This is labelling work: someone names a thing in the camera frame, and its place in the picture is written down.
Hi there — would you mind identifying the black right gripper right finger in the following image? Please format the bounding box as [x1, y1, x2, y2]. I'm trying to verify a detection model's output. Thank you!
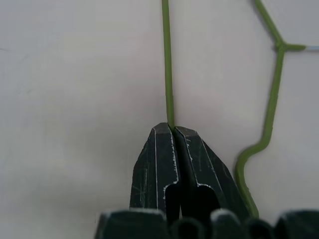
[174, 125, 251, 221]

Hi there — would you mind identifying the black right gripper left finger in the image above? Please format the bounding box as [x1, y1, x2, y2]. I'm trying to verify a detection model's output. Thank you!
[129, 122, 181, 221]

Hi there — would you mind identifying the green wire hanger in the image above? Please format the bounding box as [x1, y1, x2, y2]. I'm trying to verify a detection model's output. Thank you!
[161, 0, 319, 218]

